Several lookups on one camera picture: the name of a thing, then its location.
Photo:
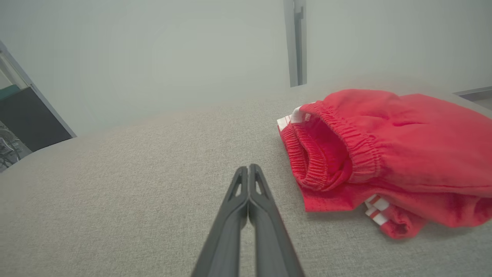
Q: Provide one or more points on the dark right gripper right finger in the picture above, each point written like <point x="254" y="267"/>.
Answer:
<point x="273" y="234"/>

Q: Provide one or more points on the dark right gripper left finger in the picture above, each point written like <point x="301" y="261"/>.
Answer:
<point x="225" y="231"/>

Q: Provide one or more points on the red white basketball shorts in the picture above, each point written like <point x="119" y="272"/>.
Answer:
<point x="415" y="154"/>

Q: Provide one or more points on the grey fabric sofa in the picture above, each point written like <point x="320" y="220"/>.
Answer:
<point x="115" y="192"/>

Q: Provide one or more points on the dark panel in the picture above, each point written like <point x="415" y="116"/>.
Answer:
<point x="34" y="119"/>

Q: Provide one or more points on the grey partition post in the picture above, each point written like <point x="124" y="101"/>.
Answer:
<point x="295" y="46"/>

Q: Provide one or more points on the grey slanted frame post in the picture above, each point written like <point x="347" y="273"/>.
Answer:
<point x="46" y="104"/>

